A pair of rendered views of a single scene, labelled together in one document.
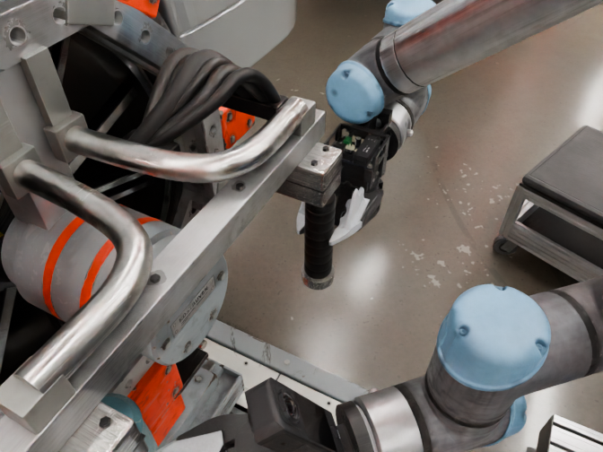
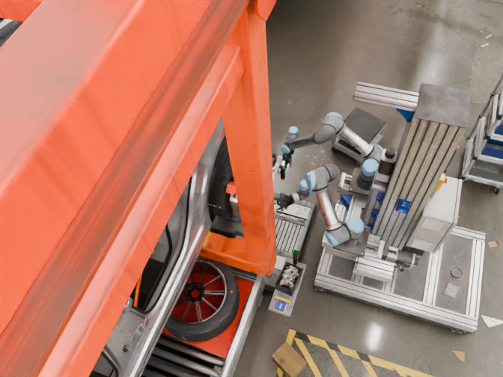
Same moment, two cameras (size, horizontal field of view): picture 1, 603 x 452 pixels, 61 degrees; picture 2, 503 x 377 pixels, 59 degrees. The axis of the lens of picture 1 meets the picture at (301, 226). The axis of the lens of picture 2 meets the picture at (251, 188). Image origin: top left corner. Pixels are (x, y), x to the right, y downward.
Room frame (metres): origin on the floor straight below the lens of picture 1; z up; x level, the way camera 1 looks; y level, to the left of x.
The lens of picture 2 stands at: (-1.50, 0.28, 3.77)
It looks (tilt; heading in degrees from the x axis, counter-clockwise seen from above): 58 degrees down; 359
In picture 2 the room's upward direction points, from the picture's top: 7 degrees counter-clockwise
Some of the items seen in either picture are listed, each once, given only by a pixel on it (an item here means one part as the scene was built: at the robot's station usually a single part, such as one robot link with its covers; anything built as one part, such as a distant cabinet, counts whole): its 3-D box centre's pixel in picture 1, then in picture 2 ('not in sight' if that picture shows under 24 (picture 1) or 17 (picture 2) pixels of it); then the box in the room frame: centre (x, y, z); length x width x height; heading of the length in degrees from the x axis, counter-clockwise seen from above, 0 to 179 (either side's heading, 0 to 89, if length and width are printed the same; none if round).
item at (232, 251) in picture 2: not in sight; (220, 244); (-0.04, 0.53, 0.69); 0.52 x 0.17 x 0.35; 63
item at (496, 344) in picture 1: (501, 350); (306, 185); (0.23, -0.17, 0.91); 0.11 x 0.08 x 0.11; 107
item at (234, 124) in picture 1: (219, 113); not in sight; (0.67, 0.13, 0.85); 0.09 x 0.08 x 0.07; 153
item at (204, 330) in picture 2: not in sight; (196, 295); (-0.31, 0.79, 0.39); 0.66 x 0.66 x 0.24
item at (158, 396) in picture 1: (122, 388); not in sight; (0.41, 0.30, 0.48); 0.16 x 0.12 x 0.17; 63
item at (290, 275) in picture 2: not in sight; (289, 278); (-0.33, 0.06, 0.51); 0.20 x 0.14 x 0.13; 145
